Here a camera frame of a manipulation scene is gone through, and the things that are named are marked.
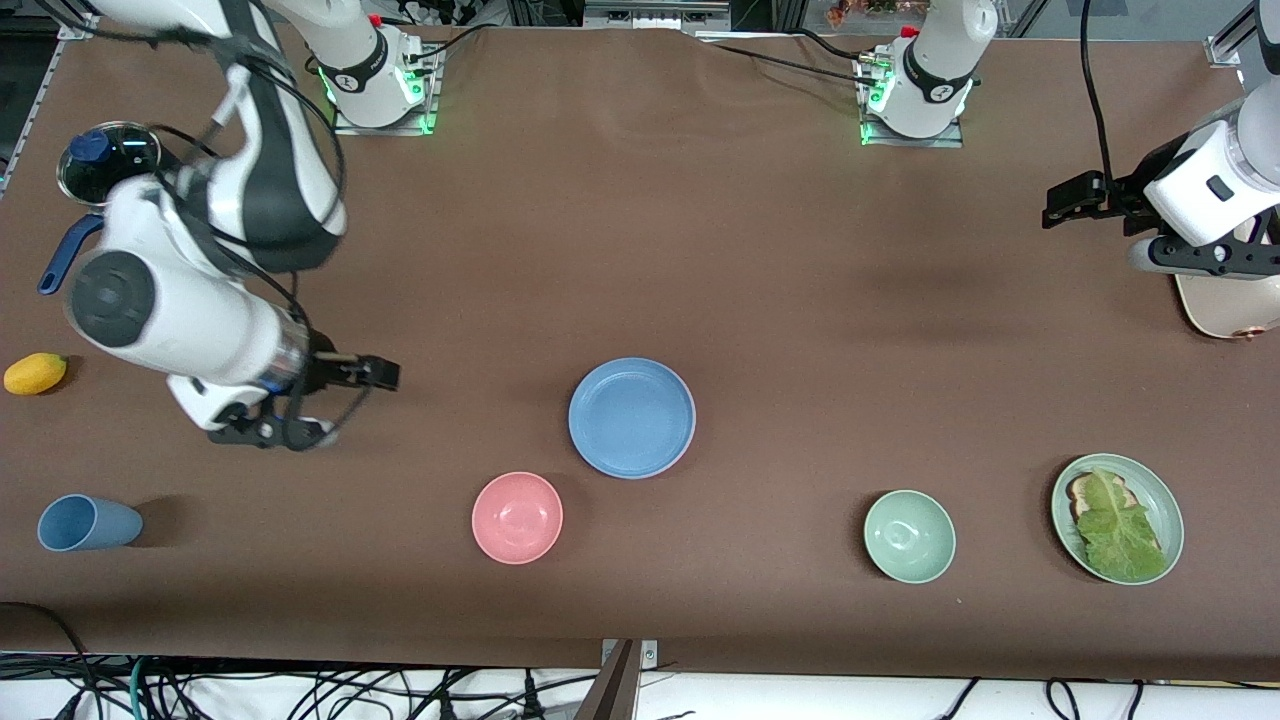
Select blue plate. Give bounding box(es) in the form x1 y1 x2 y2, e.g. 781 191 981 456
568 357 696 480

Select cream rounded tray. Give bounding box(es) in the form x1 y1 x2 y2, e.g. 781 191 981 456
1175 215 1280 341

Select pink bowl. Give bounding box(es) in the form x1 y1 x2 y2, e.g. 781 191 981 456
471 471 564 566

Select toast slice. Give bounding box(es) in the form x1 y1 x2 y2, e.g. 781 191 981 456
1066 473 1131 523

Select blue cup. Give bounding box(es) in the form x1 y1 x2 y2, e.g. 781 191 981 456
37 494 144 553

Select yellow lemon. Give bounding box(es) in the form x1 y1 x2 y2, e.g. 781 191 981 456
3 352 68 396

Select glass pot lid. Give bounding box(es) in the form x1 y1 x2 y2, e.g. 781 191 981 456
57 121 163 209

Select green plate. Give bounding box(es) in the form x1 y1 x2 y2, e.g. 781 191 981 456
1051 453 1185 586

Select green lettuce leaf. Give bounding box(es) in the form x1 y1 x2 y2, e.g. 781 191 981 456
1075 467 1169 583

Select green bowl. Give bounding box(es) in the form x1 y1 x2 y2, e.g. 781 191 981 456
864 489 957 585

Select dark metal bar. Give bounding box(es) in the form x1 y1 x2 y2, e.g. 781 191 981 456
573 640 641 720

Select grey power strip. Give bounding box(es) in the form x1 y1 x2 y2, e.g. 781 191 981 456
583 0 733 31

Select aluminium frame bracket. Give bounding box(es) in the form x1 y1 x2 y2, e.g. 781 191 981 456
1203 0 1263 69

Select black table cable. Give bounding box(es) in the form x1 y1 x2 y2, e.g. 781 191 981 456
700 40 881 87
795 27 877 64

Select black base cable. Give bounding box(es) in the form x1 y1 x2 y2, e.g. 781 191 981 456
404 20 503 65

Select thick black floor cable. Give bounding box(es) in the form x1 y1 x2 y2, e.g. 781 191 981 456
0 601 97 701

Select aluminium frame rail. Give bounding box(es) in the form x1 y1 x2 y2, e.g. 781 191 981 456
0 15 99 191

